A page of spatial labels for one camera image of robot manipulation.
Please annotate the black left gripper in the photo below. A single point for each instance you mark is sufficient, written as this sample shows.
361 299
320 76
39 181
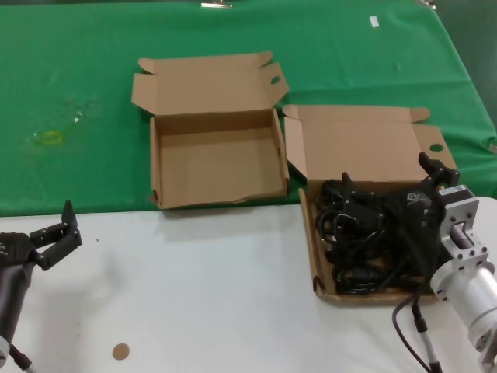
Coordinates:
15 250

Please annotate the small brown round sticker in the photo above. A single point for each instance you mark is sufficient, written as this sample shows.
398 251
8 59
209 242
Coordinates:
120 351

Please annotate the green tablecloth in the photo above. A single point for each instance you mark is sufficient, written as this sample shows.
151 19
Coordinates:
77 58

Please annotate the cardboard box with round-holed lid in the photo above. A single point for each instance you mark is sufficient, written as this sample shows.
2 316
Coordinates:
357 143

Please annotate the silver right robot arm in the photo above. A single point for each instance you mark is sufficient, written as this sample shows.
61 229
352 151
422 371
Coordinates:
470 287

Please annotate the metal table clamp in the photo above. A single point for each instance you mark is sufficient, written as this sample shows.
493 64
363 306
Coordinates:
215 5
427 3

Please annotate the small white label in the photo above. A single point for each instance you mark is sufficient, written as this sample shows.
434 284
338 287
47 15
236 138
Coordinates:
374 21

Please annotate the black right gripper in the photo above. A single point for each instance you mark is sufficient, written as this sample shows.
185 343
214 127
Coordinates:
415 217

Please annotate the cardboard box with slotted lid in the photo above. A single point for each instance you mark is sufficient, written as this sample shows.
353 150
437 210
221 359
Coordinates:
213 163

